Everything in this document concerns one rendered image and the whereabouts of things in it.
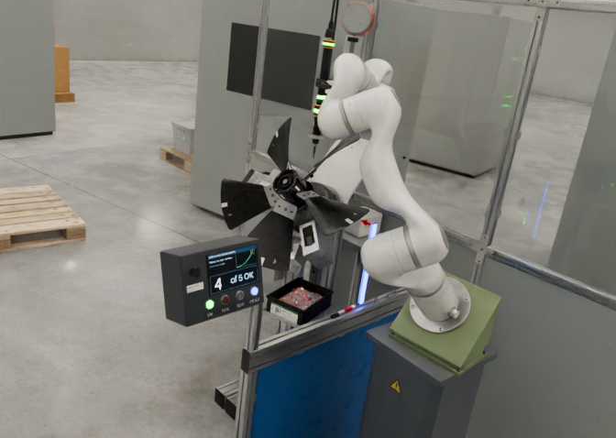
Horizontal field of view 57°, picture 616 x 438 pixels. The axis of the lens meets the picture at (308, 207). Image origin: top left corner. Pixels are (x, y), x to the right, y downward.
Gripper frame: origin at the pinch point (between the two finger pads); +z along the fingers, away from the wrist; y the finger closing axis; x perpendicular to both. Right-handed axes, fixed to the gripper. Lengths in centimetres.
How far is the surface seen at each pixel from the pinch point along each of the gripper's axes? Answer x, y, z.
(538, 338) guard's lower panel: -93, 70, -78
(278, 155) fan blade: -36.9, 8.3, 30.3
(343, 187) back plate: -46, 27, 6
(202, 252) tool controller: -38, -77, -39
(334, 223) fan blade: -48, -6, -21
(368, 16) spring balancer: 26, 59, 35
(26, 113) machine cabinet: -135, 80, 569
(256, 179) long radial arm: -52, 8, 43
